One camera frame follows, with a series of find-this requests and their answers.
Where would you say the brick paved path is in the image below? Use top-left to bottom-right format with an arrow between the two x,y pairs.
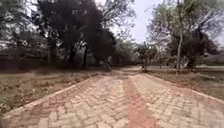
0,67 -> 224,128

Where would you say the dry leaf-strewn ground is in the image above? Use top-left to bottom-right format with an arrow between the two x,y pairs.
0,68 -> 111,116
143,65 -> 224,102

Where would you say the group of dark trees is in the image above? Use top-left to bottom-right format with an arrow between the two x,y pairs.
0,0 -> 138,72

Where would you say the small bushy tree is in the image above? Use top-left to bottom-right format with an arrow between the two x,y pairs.
135,43 -> 158,73

